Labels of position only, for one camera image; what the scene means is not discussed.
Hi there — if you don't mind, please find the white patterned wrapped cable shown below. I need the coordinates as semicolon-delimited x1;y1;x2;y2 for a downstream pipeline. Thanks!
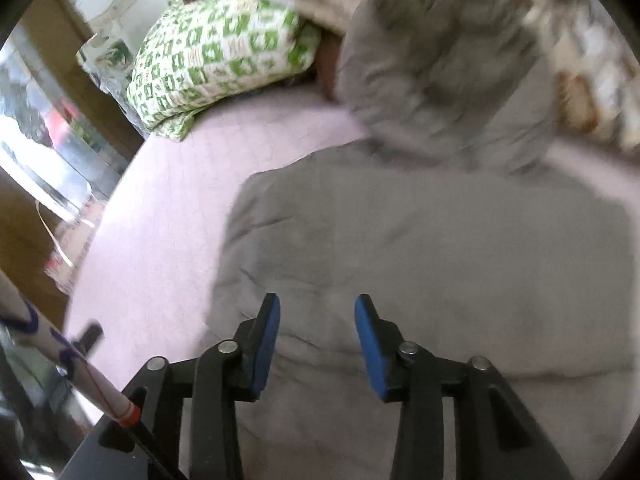
0;265;186;480

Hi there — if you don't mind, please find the pink quilted bed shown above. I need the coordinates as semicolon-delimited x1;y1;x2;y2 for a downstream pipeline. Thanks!
62;80;640;431

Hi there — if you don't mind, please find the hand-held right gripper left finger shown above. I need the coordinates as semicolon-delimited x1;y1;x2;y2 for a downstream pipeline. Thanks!
60;292;282;480

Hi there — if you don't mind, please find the clear plastic wrapped pillow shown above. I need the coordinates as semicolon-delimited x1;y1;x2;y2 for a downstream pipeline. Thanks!
76;25;140;126

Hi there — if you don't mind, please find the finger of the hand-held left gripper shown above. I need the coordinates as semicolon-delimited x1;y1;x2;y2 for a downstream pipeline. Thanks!
70;323;104;358

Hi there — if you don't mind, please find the brown wooden door frame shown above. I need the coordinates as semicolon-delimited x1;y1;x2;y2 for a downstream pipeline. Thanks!
30;0;151;148

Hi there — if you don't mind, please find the grey quilted blanket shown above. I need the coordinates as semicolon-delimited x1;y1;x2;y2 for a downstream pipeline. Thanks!
207;0;638;480

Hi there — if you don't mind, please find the green checked pillow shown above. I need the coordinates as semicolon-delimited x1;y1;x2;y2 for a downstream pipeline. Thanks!
126;0;321;142

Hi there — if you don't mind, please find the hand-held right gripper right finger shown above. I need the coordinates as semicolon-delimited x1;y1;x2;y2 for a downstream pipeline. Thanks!
354;294;576;480

